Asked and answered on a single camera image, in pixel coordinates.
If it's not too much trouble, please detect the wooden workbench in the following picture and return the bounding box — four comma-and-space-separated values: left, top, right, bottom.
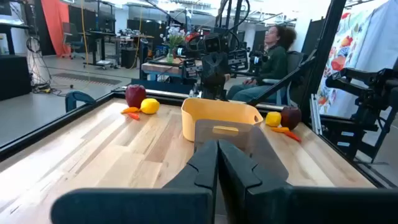
140, 57, 203, 82

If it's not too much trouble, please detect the black cabinet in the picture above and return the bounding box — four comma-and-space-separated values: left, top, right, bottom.
0, 54, 32, 101

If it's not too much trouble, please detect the grey chair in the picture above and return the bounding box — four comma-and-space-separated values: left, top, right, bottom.
261, 51, 307, 106

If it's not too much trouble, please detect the person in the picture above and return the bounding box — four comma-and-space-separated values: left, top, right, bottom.
226, 24, 298, 103

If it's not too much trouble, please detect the cable bundle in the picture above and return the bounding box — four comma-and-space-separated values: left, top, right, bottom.
26, 35, 65, 96

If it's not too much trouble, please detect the black metal table frame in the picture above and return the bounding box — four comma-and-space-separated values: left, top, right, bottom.
0, 0, 389, 189

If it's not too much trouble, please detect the dark office chair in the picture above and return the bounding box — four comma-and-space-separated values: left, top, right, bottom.
61, 21, 86, 60

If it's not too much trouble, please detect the black desk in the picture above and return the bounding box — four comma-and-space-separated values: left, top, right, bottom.
82, 29, 116, 70

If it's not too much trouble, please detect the vase with flowers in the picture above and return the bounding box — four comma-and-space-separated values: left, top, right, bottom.
160, 26, 187, 64

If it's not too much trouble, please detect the silver aluminium extrusion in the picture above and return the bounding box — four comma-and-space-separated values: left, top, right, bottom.
309, 93, 325, 136

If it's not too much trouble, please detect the colourful floral banner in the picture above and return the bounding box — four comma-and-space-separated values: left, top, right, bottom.
316, 0, 398, 116

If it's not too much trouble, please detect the black metal mount structure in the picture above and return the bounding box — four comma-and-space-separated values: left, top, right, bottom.
325, 58, 398, 164

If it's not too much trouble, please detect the orange curtain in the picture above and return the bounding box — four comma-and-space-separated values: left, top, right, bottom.
40, 0, 72, 57

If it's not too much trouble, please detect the yellow plastic basket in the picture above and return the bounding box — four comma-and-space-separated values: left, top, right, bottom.
181, 97, 264, 142

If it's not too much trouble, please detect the yellow lemon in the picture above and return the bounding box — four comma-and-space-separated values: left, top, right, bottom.
140, 98, 160, 115
265, 111, 282, 128

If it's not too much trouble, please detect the yellow hanging cable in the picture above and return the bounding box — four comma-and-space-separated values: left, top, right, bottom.
80, 0, 91, 85

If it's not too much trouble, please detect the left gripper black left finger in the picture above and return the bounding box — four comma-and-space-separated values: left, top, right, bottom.
50, 139, 219, 224

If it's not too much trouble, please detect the black bin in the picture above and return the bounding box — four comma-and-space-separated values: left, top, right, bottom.
120, 47, 139, 69

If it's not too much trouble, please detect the red apple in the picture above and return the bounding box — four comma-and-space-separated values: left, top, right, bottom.
280, 106, 302, 131
124, 84, 147, 109

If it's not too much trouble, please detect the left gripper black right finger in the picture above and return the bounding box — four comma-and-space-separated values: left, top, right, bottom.
218, 139, 398, 224

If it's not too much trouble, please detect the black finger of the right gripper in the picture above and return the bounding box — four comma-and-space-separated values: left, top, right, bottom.
215, 74, 228, 100
203, 74, 216, 100

